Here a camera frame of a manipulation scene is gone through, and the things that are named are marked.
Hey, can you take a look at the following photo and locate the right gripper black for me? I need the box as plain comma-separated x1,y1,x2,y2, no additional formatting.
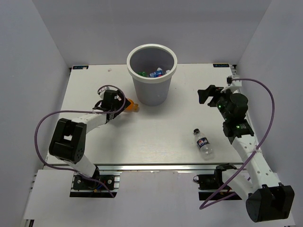
197,85,235,122

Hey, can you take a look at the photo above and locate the orange juice bottle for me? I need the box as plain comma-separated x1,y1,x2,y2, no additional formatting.
125,98,139,113

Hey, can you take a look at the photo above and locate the green plastic bottle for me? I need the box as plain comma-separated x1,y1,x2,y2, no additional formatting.
138,72,147,77

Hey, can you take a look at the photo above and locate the blue label water bottle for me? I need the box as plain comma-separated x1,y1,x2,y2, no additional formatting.
149,68,170,78

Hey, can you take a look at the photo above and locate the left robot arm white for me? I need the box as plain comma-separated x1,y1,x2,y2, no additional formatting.
49,89,131,189

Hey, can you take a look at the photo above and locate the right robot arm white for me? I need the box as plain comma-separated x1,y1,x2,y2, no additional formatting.
197,85,294,222

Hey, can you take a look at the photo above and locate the white plastic bin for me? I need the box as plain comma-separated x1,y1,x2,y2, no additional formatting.
126,44,178,106

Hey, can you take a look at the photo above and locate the right blue corner label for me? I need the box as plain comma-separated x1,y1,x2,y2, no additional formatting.
213,63,230,68

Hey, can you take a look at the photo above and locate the blue corner label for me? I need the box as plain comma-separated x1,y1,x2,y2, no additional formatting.
72,65,89,70
213,63,230,68

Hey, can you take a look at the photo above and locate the left blue corner label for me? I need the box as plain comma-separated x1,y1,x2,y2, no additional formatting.
72,65,89,70

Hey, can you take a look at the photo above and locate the pepsi bottle black cap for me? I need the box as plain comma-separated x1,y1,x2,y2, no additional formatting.
193,128,214,160

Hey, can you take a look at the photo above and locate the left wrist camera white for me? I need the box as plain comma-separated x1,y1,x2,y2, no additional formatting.
97,86,109,99

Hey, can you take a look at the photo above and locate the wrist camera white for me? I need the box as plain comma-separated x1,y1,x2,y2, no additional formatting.
227,75,242,93
97,86,109,99

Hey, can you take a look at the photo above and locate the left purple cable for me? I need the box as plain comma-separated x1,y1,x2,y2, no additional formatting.
34,85,126,198

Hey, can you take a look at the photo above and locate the purple cable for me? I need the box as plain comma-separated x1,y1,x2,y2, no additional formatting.
199,78,275,210
34,85,126,198

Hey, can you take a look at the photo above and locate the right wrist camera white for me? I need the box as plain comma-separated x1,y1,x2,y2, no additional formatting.
227,75,242,93

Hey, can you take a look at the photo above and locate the aluminium front rail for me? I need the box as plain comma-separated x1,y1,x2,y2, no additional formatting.
98,163,219,171

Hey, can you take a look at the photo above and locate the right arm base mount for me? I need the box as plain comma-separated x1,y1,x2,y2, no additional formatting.
191,165,242,201

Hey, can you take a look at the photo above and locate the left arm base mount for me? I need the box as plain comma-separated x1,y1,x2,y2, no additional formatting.
70,170,121,198

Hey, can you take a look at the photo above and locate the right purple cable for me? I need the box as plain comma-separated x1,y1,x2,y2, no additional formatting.
199,78,275,210

